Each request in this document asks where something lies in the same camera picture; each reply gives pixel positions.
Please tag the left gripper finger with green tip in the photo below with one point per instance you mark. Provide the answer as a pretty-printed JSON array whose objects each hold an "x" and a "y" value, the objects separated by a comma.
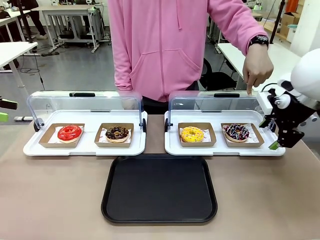
[
  {"x": 7, "y": 103},
  {"x": 3, "y": 117}
]

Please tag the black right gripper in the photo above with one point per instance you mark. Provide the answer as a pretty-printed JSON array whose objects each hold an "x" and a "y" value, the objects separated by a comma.
[{"x": 290, "y": 120}]

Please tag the person right forearm pink sleeve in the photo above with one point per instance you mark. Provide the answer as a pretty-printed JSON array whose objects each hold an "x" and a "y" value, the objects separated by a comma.
[{"x": 120, "y": 50}]

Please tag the person left forearm pink sleeve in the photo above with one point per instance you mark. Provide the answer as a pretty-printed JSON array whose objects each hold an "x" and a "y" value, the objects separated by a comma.
[{"x": 237, "y": 22}]

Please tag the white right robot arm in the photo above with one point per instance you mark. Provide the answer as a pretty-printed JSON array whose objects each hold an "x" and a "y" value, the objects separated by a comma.
[{"x": 308, "y": 72}]

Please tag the brown cardboard donut tray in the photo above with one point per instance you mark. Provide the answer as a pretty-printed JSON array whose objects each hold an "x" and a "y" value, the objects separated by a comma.
[
  {"x": 45, "y": 143},
  {"x": 197, "y": 144},
  {"x": 250, "y": 145},
  {"x": 112, "y": 145}
]

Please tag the dark purple drizzled donut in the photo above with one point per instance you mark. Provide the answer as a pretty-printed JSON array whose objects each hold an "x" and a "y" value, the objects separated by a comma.
[{"x": 231, "y": 133}]

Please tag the white display tray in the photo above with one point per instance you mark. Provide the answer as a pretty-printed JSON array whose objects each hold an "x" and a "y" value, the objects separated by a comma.
[
  {"x": 220, "y": 151},
  {"x": 87, "y": 151}
]

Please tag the red glazed donut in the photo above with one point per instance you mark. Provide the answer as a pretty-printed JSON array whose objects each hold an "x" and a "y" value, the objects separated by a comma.
[{"x": 65, "y": 135}]

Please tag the yellow sprinkled donut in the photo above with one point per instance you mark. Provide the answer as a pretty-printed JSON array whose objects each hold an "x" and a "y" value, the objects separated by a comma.
[{"x": 186, "y": 135}]

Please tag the chocolate donut with nuts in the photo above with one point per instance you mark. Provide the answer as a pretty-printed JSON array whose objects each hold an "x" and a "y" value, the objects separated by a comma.
[{"x": 112, "y": 136}]

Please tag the black plastic serving tray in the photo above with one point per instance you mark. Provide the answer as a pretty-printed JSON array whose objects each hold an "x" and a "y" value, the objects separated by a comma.
[{"x": 160, "y": 190}]

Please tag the person left hand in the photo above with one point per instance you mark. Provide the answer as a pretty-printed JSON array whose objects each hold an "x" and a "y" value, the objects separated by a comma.
[{"x": 257, "y": 67}]

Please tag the person right hand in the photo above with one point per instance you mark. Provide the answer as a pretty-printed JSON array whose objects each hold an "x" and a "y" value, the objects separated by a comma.
[{"x": 127, "y": 103}]

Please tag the white block behind case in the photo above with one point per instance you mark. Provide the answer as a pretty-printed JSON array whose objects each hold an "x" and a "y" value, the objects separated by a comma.
[{"x": 264, "y": 100}]

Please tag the white desk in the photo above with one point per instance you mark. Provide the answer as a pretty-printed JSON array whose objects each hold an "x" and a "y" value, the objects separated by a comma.
[{"x": 12, "y": 52}]

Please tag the black office chair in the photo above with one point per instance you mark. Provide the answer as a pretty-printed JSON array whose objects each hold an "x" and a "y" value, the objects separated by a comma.
[{"x": 220, "y": 77}]

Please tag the white side table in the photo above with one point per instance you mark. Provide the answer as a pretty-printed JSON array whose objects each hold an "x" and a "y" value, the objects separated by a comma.
[{"x": 282, "y": 57}]

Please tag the black stand pole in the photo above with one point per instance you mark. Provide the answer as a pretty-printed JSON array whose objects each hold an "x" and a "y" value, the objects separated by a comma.
[{"x": 25, "y": 22}]

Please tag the background person in black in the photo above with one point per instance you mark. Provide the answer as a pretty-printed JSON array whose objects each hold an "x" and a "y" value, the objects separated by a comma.
[{"x": 32, "y": 15}]

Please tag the black wrist watch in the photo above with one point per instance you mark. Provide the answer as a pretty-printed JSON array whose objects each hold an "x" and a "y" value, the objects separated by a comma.
[{"x": 259, "y": 40}]

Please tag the black tripod pole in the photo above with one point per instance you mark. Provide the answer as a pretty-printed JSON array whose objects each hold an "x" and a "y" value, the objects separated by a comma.
[{"x": 278, "y": 20}]

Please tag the brown cardboard box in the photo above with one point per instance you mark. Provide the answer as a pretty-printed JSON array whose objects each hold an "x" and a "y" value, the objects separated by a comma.
[{"x": 290, "y": 21}]

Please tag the black trousers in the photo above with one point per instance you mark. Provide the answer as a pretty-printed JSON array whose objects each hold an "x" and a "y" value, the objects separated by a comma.
[{"x": 155, "y": 106}]

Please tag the pink hoodie torso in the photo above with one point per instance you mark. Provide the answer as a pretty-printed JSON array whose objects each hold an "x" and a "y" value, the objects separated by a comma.
[{"x": 162, "y": 45}]

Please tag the grey frame beige desk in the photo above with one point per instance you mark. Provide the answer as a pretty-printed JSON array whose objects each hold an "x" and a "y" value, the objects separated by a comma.
[{"x": 67, "y": 10}]

